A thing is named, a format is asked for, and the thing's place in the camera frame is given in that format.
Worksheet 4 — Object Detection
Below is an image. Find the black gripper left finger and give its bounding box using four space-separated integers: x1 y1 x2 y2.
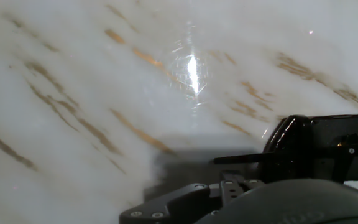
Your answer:
119 183 222 224

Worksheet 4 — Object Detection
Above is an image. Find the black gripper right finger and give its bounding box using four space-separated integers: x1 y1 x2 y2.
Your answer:
219 172 264 206

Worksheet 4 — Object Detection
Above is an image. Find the long thin black clock hand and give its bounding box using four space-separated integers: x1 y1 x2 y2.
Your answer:
213 144 358 165

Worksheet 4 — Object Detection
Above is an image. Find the black clock movement box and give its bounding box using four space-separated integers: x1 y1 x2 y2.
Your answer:
309 114 358 183

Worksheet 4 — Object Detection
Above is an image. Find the short black clock hand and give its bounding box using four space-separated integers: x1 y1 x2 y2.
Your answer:
333 133 358 184

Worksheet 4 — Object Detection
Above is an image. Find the white marble pattern sheet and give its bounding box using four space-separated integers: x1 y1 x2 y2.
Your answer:
0 0 358 224

